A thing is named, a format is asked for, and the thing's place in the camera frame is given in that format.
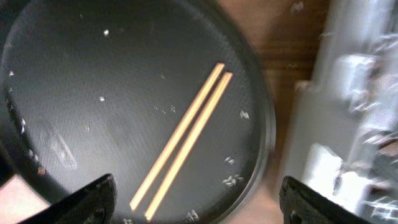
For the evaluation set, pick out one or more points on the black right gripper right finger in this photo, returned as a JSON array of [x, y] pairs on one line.
[[300, 204]]

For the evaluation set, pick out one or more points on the grey dishwasher rack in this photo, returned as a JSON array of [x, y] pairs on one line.
[[342, 140]]

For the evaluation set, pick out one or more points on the wooden chopstick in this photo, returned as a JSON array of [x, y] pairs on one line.
[[188, 145], [176, 136]]

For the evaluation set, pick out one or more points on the round black tray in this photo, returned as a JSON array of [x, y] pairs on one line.
[[90, 88]]

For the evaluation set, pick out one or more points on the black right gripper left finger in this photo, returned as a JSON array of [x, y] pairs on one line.
[[94, 203]]

